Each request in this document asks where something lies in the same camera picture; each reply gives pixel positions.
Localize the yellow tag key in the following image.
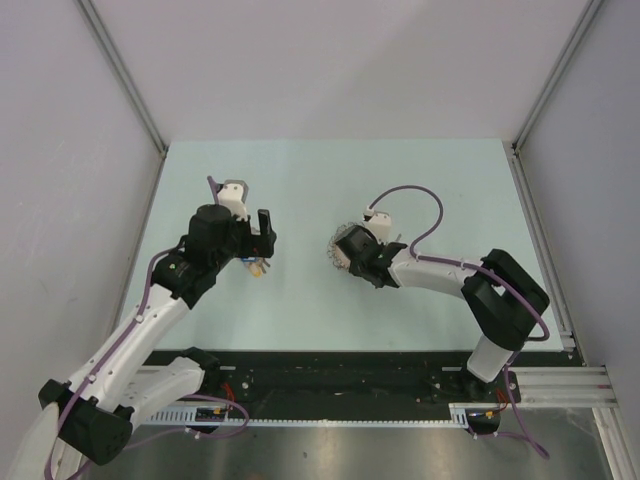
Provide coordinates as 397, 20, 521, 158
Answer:
248, 263, 266, 278

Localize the large metal keyring organizer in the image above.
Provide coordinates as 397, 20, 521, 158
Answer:
327, 222, 360, 271

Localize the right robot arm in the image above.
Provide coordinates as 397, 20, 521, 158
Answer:
328, 224, 550, 401

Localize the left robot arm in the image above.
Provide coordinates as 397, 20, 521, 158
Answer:
38, 201, 277, 465

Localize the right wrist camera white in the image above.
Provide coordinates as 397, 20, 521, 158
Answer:
362, 207, 392, 244

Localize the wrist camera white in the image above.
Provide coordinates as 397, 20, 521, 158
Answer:
216, 180, 249, 221
362, 207, 392, 244

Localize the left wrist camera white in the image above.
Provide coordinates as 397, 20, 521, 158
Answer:
216, 180, 249, 221

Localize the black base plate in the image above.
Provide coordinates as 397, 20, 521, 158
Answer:
139, 349, 524, 421

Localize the white slotted cable duct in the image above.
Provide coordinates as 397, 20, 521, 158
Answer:
144, 402, 496, 429

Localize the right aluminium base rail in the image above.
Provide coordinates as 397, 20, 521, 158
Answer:
511, 367, 618, 409

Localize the left aluminium frame post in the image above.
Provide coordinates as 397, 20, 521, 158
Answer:
74, 0, 168, 159

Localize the aluminium frame post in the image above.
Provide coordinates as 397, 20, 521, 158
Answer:
74, 0, 168, 159
511, 0, 607, 154

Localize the right aluminium frame post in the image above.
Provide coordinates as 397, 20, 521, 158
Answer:
511, 0, 607, 154

